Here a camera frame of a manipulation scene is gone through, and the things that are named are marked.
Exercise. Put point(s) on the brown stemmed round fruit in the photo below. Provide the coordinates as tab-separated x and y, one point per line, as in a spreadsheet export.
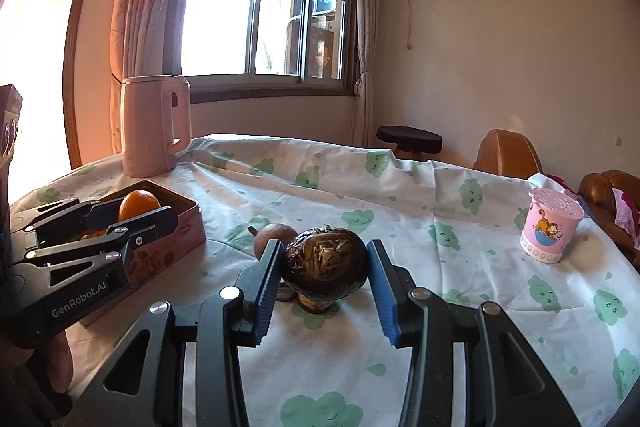
275	234

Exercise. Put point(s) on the pale tied curtain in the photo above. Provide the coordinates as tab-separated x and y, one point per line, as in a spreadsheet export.
365	57

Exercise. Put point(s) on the rectangular metal tin box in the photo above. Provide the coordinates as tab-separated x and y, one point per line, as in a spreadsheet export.
165	252

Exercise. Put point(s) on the dark round stool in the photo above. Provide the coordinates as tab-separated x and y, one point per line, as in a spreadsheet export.
410	138

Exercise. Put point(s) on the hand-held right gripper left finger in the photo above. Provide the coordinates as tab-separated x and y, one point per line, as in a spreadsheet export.
265	302

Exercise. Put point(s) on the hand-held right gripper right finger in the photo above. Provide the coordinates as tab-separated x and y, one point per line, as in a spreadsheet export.
385	302

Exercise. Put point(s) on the white green-printed tablecloth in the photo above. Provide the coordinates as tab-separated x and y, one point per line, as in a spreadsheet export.
400	187

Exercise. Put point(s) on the wooden framed balcony door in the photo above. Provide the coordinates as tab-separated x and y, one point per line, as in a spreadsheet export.
74	82

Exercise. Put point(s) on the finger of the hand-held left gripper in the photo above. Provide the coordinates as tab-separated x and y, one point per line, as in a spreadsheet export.
145	229
60	214

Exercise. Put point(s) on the brown leather chair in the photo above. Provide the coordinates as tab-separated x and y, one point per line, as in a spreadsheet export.
507	154

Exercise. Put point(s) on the small orange mandarin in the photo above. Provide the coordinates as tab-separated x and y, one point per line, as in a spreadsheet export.
139	204

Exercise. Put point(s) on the person's left hand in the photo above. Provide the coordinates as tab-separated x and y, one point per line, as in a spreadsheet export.
61	357

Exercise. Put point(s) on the pink floral cushion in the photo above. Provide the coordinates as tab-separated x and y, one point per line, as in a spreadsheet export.
627	217

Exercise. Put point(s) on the pink cartoon-printed cup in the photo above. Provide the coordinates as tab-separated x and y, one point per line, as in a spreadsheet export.
550	227

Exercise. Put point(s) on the brown leather sofa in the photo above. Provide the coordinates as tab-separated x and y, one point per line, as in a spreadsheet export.
600	192

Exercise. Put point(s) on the sliding glass window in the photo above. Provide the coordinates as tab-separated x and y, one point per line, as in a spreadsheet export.
225	7

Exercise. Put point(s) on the pink electric kettle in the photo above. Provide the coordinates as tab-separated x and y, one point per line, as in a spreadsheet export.
150	132

